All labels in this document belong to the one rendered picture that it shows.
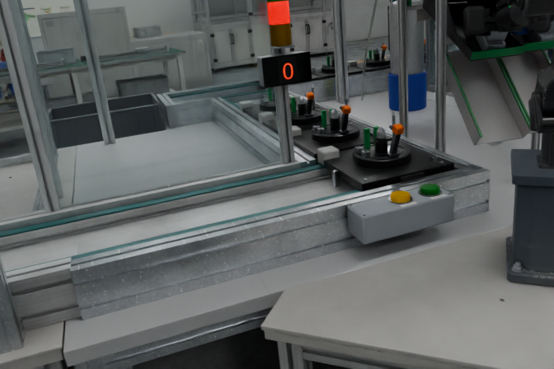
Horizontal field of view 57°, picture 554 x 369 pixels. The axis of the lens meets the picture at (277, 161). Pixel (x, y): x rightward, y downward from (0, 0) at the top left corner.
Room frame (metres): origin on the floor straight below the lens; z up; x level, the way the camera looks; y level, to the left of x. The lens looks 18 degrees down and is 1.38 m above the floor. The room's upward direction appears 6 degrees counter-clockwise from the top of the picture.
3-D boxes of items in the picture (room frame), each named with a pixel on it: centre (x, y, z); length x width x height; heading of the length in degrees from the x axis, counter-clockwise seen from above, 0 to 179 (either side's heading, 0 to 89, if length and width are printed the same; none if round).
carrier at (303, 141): (1.42, -0.18, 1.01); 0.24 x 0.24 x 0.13; 18
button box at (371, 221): (0.95, -0.24, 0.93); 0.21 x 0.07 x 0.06; 108
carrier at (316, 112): (1.66, -0.10, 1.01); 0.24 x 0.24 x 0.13; 18
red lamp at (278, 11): (1.23, -0.04, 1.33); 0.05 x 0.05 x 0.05
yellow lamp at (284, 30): (1.23, -0.04, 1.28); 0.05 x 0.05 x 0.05
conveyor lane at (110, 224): (1.11, 0.04, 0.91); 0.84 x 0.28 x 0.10; 108
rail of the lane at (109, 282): (0.95, -0.04, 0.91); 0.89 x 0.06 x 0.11; 108
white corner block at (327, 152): (1.24, -0.13, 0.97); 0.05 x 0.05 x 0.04; 18
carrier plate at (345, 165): (1.18, -0.26, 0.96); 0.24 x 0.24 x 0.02; 18
